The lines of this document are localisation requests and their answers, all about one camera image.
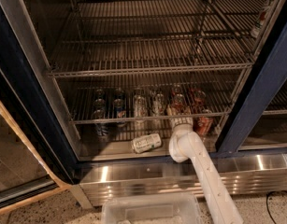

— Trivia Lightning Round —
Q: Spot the white green soda can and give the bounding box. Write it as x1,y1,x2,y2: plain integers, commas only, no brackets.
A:
131,133,162,154

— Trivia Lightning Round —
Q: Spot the black cable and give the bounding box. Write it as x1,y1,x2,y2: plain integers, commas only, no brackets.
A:
265,189,287,224

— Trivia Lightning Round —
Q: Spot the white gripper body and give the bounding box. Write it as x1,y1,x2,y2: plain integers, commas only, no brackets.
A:
170,118,194,133

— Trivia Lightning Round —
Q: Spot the bottle on upper right shelf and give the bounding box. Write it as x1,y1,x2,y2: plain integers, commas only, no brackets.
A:
251,0,274,38

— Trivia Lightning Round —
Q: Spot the orange soda can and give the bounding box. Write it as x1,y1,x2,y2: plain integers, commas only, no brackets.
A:
194,109,213,136
189,88,206,113

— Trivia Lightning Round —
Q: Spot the open fridge glass door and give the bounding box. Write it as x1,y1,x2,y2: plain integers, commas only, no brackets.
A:
0,73,70,215

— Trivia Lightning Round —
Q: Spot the middle wire shelf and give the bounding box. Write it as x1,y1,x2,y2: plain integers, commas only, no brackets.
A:
71,79,232,124

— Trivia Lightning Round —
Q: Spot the wire shelf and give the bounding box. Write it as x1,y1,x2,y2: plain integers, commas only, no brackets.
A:
71,79,232,124
49,0,265,77

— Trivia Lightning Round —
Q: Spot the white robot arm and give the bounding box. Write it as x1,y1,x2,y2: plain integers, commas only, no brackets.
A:
166,105,244,224

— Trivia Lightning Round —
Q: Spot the red coke can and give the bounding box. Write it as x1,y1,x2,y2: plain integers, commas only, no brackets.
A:
171,93,185,115

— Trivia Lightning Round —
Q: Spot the front orange soda can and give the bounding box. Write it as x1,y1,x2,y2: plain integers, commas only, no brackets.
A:
194,109,213,136

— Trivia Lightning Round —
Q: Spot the silver can front middle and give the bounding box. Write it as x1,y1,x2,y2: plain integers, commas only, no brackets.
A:
134,95,147,123

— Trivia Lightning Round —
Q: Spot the blue fridge center post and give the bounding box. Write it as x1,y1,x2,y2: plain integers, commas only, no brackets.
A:
216,8,287,157

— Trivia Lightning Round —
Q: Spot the front blue pepsi can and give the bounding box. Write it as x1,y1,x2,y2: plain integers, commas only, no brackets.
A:
93,109,108,138

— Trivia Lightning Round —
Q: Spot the steel fridge bottom grille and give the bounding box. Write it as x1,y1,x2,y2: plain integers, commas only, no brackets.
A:
79,154,287,206

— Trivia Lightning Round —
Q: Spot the rear white soda can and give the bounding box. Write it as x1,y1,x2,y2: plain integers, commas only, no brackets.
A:
151,92,166,116

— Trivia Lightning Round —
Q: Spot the upper wire shelf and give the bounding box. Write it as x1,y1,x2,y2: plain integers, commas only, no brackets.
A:
49,0,265,77

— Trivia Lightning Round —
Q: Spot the clear plastic bin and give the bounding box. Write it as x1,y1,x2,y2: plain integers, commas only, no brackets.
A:
101,193,202,224

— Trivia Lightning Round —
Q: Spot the rear orange soda can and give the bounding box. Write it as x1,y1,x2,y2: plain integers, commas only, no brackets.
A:
189,88,206,113

